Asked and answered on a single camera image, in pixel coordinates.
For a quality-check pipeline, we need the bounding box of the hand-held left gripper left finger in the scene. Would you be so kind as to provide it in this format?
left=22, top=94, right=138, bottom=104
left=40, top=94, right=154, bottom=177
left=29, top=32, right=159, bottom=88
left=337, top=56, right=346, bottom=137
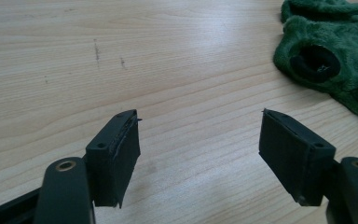
left=85, top=108, right=142, bottom=209

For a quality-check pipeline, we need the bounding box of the green fleece garment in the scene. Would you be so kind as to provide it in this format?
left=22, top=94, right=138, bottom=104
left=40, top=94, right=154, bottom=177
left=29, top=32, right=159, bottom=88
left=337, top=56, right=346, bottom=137
left=272, top=0, right=358, bottom=120

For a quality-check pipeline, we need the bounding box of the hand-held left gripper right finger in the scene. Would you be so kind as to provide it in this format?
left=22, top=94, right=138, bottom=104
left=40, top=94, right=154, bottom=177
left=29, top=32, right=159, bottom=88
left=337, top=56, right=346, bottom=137
left=258, top=108, right=337, bottom=207

